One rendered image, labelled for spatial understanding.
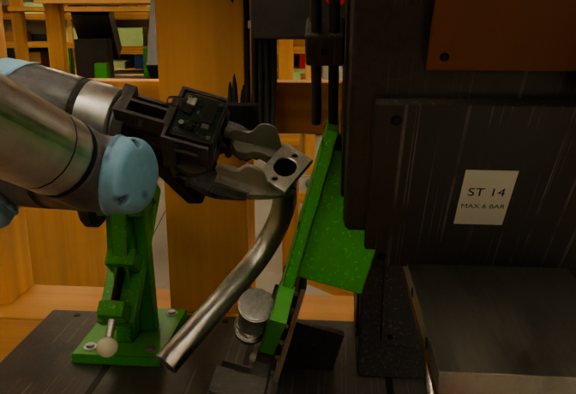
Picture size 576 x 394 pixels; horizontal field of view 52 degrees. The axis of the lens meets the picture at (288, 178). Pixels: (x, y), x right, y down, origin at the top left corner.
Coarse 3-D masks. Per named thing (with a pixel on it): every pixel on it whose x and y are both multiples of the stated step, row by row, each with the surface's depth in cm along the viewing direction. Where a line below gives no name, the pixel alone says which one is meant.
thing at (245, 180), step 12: (216, 168) 66; (228, 168) 65; (240, 168) 64; (252, 168) 63; (216, 180) 66; (228, 180) 67; (240, 180) 66; (252, 180) 65; (264, 180) 64; (252, 192) 66; (264, 192) 66; (276, 192) 67; (288, 192) 67
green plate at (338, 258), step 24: (336, 144) 60; (336, 168) 58; (312, 192) 57; (336, 192) 59; (312, 216) 58; (336, 216) 59; (312, 240) 60; (336, 240) 60; (360, 240) 60; (288, 264) 60; (312, 264) 61; (336, 264) 60; (360, 264) 60; (360, 288) 61
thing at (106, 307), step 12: (156, 192) 92; (156, 204) 92; (132, 240) 86; (108, 252) 85; (132, 252) 84; (108, 264) 84; (120, 264) 84; (132, 264) 84; (144, 264) 87; (108, 276) 86; (120, 276) 84; (132, 276) 86; (144, 276) 87; (108, 288) 85; (120, 288) 83; (132, 288) 85; (108, 300) 82; (120, 300) 84; (132, 300) 84; (108, 312) 81; (120, 312) 81; (132, 312) 84; (120, 324) 83; (132, 324) 83
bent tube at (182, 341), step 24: (264, 168) 67; (288, 168) 70; (288, 216) 73; (264, 240) 75; (240, 264) 75; (264, 264) 75; (216, 288) 73; (240, 288) 73; (216, 312) 71; (192, 336) 69; (168, 360) 67
